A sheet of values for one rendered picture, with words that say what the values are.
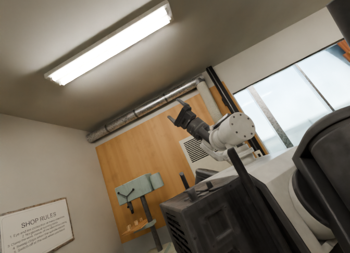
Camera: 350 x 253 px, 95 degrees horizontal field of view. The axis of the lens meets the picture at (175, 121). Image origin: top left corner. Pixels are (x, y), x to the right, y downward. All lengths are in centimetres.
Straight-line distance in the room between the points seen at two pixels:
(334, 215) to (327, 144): 8
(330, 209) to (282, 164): 8
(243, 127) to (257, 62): 254
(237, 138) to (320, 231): 18
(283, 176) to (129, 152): 258
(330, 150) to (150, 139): 248
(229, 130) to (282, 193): 15
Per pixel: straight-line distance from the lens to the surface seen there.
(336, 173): 25
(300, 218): 30
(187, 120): 75
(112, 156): 293
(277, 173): 30
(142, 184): 212
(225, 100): 249
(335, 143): 25
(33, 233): 217
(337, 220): 28
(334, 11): 36
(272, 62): 294
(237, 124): 38
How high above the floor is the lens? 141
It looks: 17 degrees up
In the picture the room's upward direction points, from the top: 25 degrees counter-clockwise
